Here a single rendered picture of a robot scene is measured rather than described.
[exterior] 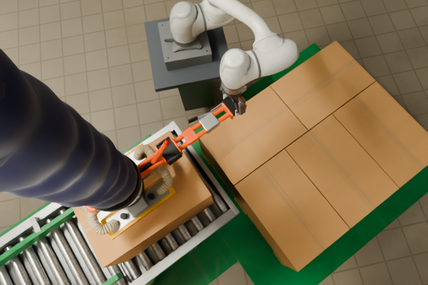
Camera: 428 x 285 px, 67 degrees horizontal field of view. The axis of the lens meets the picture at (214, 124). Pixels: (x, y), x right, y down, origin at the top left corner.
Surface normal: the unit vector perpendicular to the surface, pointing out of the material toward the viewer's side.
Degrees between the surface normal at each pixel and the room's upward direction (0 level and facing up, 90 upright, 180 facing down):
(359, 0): 0
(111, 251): 0
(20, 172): 83
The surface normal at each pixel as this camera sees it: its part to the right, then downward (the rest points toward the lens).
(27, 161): 0.73, 0.57
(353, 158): -0.03, -0.33
